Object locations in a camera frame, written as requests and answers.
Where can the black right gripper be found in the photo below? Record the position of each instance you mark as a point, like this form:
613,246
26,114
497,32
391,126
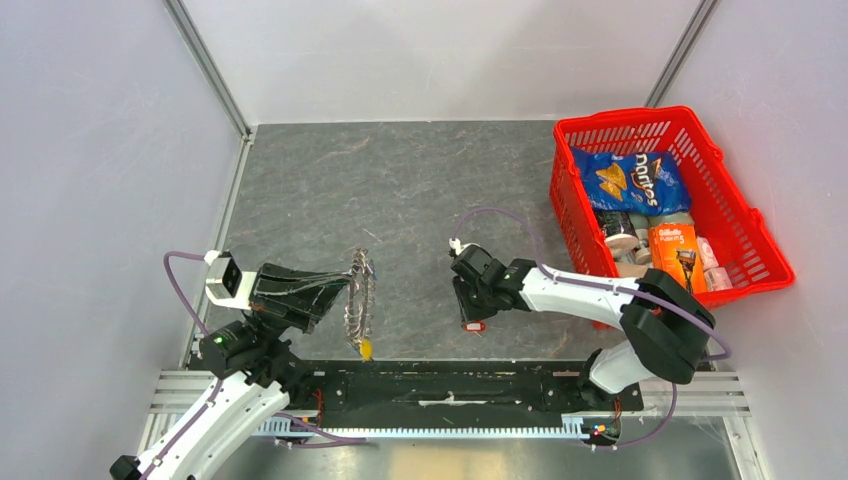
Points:
468,311

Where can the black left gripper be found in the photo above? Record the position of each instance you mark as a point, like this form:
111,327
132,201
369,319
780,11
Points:
298,297

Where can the red key tag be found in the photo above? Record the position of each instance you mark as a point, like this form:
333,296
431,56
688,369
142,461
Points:
474,327

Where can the steel disc with keyrings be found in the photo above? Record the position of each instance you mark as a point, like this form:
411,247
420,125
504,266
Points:
360,300

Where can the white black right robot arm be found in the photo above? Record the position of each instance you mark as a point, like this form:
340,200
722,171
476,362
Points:
666,328

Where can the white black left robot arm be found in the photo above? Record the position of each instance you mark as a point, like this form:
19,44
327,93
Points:
256,374

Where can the yellow key tag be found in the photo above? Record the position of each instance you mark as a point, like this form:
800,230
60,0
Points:
366,350

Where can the grey deodorant bottle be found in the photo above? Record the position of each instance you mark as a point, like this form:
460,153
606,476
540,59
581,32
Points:
625,243

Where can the orange Gillette razor box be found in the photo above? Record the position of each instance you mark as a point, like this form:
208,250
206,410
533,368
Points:
674,250

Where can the blue Doritos chip bag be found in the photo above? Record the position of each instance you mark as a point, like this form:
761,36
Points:
645,183

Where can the pink white small packet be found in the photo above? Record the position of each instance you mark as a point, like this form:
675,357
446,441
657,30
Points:
716,276

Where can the red plastic basket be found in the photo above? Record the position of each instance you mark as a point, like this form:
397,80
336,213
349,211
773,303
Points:
736,231

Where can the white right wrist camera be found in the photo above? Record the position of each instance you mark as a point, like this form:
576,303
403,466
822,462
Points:
455,246

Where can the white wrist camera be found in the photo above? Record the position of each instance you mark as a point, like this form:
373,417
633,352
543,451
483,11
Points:
455,246
226,284

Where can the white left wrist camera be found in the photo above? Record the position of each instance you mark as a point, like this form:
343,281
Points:
226,284

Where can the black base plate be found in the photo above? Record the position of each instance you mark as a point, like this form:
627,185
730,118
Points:
449,394

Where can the slotted cable duct rail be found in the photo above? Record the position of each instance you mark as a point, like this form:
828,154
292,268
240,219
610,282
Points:
571,428

